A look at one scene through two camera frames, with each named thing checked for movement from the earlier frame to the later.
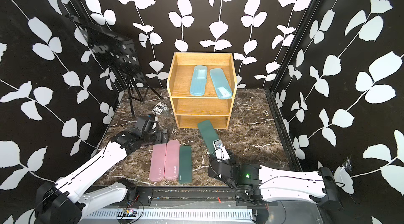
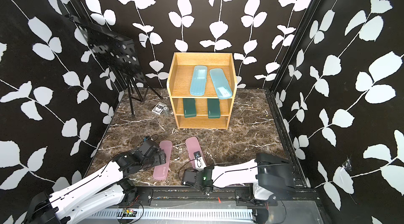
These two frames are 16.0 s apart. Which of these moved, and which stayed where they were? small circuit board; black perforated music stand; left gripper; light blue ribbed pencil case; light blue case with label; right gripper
Moved: right gripper; left gripper
Stayed: black perforated music stand; small circuit board; light blue ribbed pencil case; light blue case with label
